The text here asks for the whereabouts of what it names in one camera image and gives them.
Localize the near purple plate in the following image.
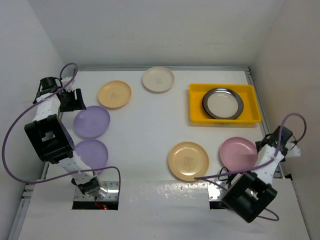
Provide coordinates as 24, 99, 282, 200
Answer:
75, 139, 109, 169

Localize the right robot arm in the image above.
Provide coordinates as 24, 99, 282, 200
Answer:
221, 125, 301, 223

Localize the pink plate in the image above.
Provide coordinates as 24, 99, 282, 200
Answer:
219, 137, 258, 172

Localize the near orange plate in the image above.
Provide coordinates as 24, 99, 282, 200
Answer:
167, 141, 210, 182

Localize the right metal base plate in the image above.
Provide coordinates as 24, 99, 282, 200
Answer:
207, 181, 232, 202

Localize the black cable right base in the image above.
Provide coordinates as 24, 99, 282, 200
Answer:
218, 167, 238, 183

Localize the far purple plate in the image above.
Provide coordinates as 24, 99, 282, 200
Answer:
73, 105, 111, 139

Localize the yellow plastic bin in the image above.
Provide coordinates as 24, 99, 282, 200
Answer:
189, 83, 262, 126

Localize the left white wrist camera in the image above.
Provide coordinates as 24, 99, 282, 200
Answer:
59, 76, 75, 92

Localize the purple plate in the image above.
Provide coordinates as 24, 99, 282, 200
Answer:
73, 105, 111, 139
75, 139, 109, 169

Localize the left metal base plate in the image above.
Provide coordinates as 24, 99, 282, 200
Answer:
73, 181, 119, 202

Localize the far orange plate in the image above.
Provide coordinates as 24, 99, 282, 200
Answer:
97, 80, 132, 109

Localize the cream white plate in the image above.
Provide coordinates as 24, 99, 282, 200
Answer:
142, 66, 175, 93

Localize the metal base plate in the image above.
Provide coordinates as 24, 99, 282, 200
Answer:
207, 181, 232, 202
73, 181, 119, 202

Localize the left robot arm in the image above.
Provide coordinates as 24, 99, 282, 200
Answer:
24, 76, 108, 200

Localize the steel plate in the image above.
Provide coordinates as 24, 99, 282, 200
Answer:
201, 87, 244, 120

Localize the orange plate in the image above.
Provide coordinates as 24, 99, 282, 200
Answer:
167, 141, 210, 182
97, 80, 132, 109

